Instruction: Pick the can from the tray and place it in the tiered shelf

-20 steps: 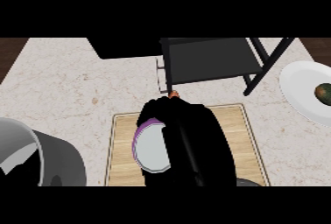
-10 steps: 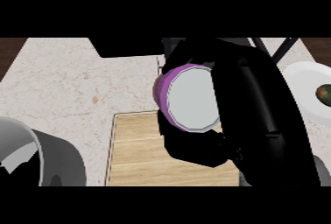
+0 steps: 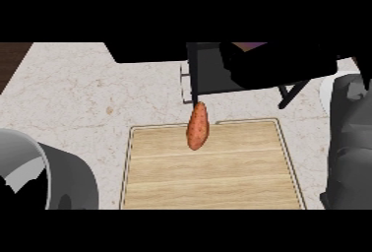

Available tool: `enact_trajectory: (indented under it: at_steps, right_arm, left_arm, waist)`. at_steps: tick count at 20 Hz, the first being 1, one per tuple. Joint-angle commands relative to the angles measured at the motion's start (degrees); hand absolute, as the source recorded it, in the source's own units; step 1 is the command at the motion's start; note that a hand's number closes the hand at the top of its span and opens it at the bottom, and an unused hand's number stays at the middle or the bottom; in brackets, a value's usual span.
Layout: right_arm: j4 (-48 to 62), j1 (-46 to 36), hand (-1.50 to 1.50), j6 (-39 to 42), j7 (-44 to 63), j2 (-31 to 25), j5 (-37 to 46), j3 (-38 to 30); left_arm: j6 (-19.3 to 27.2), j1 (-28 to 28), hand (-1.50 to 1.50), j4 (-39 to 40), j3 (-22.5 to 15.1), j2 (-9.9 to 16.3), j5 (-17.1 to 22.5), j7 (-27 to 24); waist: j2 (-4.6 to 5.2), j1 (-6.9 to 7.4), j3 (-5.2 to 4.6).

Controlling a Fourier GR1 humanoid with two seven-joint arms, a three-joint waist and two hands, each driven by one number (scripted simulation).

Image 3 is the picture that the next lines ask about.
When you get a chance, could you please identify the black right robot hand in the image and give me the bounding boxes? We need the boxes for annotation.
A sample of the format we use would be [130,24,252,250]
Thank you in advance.
[220,41,372,91]

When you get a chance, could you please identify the pale wooden tray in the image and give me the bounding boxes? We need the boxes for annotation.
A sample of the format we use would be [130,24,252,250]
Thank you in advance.
[119,117,308,211]

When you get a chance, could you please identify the orange sweet potato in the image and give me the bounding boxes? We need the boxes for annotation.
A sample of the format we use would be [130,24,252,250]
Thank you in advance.
[184,100,211,152]

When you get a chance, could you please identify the black wire tiered shelf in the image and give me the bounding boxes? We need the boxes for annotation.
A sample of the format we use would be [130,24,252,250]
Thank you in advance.
[178,41,313,110]

